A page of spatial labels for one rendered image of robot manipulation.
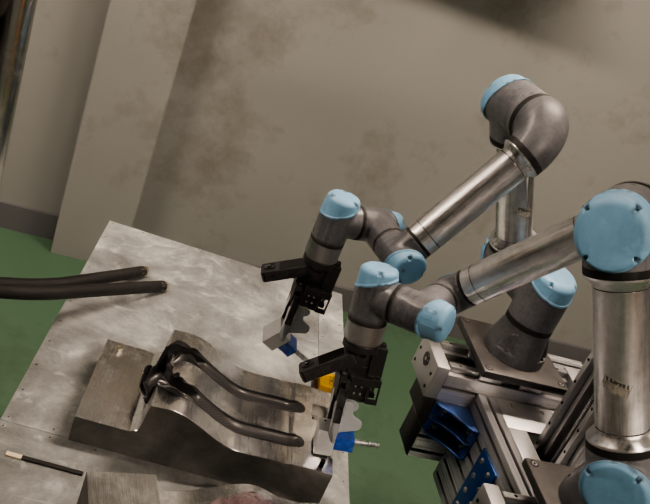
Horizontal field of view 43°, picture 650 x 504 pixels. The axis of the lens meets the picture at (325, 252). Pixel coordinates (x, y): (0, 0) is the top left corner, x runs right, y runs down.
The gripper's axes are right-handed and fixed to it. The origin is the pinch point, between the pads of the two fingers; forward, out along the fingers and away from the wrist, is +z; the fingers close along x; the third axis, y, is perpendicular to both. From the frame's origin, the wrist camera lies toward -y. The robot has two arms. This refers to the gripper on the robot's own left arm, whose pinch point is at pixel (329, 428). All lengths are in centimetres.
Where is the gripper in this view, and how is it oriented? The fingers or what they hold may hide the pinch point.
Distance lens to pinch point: 167.3
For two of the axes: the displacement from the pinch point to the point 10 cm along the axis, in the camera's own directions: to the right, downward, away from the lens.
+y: 9.8, 1.8, 1.0
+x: -0.4, -3.3, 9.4
